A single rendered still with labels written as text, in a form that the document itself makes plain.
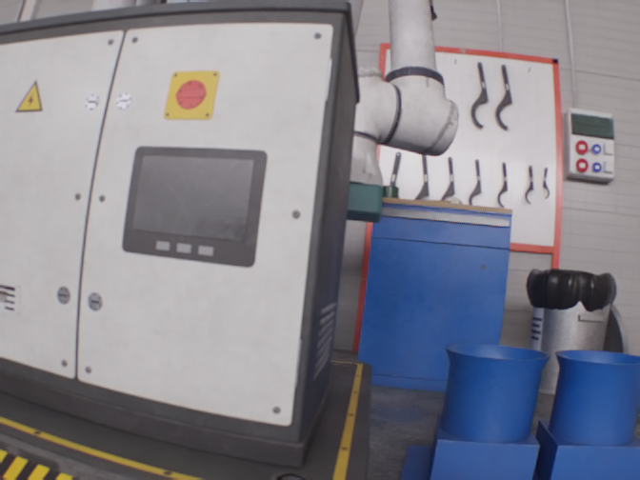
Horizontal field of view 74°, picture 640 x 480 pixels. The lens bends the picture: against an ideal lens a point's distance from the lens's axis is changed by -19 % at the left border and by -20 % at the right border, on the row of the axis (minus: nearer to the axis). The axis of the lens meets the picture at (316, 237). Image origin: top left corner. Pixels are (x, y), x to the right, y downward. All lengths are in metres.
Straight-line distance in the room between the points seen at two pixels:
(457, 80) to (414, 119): 2.87
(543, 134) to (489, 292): 1.74
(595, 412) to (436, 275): 1.44
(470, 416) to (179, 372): 0.87
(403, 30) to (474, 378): 0.89
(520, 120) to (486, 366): 2.91
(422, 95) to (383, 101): 0.11
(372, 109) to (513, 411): 0.80
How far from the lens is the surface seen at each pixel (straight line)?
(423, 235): 2.56
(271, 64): 0.57
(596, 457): 1.38
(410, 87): 1.21
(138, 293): 0.57
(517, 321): 3.79
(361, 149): 1.09
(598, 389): 1.34
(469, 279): 2.55
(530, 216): 3.80
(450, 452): 1.29
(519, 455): 1.32
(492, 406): 1.27
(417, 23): 1.35
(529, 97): 4.04
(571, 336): 2.71
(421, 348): 2.57
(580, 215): 3.94
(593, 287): 2.68
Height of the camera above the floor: 0.53
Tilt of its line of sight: 4 degrees up
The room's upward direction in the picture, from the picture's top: 6 degrees clockwise
